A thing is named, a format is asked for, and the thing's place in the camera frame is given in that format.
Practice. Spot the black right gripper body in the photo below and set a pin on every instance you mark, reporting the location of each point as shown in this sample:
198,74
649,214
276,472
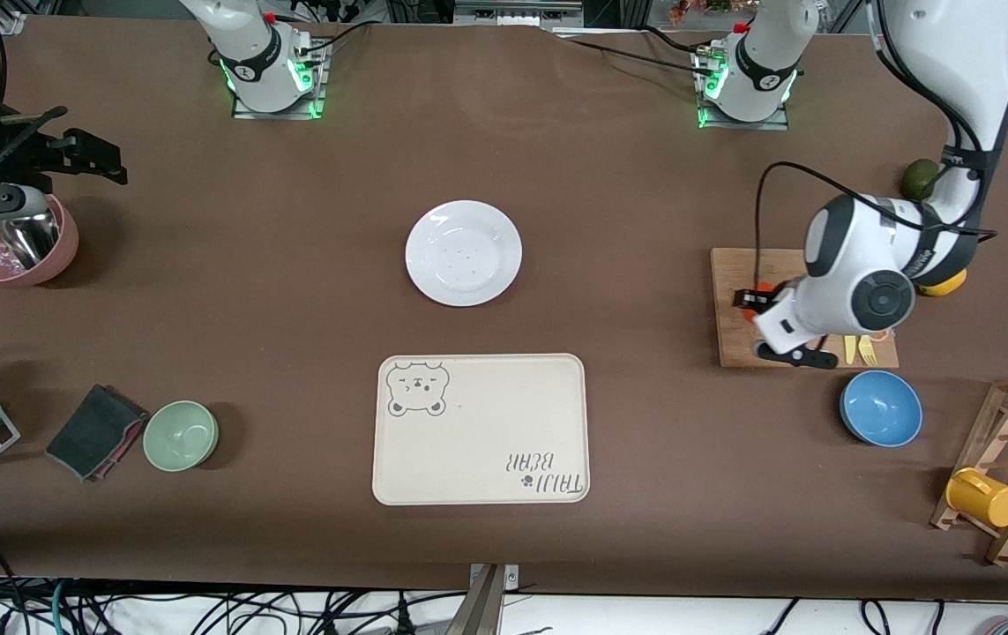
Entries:
20,150

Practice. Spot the orange fruit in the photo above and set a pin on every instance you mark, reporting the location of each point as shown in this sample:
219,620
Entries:
764,285

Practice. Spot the white round plate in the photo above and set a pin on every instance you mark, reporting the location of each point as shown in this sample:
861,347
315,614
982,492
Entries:
464,253

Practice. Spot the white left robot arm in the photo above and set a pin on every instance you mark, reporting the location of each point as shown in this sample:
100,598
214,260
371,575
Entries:
865,256

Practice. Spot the wooden cutting board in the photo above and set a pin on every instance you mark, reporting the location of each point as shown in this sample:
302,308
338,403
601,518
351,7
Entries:
733,265

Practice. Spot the metal scoop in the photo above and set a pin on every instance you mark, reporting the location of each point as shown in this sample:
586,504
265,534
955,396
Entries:
27,242

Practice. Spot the yellow plastic knife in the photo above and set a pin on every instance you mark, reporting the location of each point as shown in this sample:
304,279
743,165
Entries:
849,350

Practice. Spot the pink bowl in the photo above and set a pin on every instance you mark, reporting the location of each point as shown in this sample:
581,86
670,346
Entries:
54,256

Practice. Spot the yellow plastic fork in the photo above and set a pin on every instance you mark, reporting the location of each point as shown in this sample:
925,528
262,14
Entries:
868,351

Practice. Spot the orange slice toy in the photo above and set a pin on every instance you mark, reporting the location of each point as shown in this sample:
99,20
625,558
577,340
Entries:
881,335

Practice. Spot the blue bowl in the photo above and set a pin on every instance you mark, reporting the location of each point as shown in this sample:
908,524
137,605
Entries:
881,407

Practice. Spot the yellow lemon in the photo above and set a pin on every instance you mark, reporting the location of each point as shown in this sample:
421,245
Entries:
944,285

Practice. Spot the green avocado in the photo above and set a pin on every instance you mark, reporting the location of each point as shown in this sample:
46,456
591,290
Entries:
916,181

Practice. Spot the dark grey folded cloth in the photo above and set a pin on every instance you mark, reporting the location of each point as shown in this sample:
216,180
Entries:
89,428

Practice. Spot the light green bowl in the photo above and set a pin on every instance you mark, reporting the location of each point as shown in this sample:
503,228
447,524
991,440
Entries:
181,435

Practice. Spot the pink folded cloth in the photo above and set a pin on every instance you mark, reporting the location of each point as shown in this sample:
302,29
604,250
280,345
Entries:
127,445

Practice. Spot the cream bear print tray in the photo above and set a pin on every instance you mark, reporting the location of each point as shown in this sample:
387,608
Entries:
481,441

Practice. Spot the yellow cup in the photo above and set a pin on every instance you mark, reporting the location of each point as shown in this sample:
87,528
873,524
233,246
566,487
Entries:
989,498

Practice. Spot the aluminium corner bracket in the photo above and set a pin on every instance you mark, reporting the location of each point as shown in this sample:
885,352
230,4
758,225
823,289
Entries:
10,23

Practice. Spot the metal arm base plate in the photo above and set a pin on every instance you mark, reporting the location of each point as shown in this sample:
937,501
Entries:
317,97
781,123

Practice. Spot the aluminium frame rail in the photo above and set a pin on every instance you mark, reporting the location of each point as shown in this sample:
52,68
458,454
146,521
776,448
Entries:
512,13

